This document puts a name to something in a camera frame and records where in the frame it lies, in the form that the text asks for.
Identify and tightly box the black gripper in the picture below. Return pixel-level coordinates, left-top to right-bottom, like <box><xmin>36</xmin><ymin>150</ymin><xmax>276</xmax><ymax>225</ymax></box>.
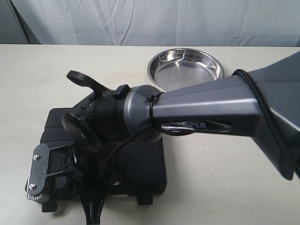
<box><xmin>62</xmin><ymin>70</ymin><xmax>125</xmax><ymax>225</ymax></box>

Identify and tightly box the black plastic tool case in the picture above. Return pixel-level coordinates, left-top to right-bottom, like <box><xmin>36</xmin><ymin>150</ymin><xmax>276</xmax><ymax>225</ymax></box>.
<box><xmin>39</xmin><ymin>108</ymin><xmax>167</xmax><ymax>212</ymax></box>

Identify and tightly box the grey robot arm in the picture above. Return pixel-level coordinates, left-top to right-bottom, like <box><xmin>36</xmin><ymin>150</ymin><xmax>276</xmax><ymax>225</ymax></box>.
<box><xmin>62</xmin><ymin>52</ymin><xmax>300</xmax><ymax>209</ymax></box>

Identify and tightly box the round stainless steel tray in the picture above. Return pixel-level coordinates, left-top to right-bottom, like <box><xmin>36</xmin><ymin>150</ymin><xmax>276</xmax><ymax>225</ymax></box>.
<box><xmin>147</xmin><ymin>48</ymin><xmax>225</xmax><ymax>92</ymax></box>

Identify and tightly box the white backdrop curtain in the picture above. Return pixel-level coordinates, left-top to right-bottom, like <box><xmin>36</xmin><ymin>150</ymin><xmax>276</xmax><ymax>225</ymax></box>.
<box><xmin>13</xmin><ymin>0</ymin><xmax>300</xmax><ymax>47</ymax></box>

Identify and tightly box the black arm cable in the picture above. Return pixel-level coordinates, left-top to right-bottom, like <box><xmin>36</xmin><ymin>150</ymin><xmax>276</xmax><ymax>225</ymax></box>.
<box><xmin>103</xmin><ymin>69</ymin><xmax>300</xmax><ymax>186</ymax></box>

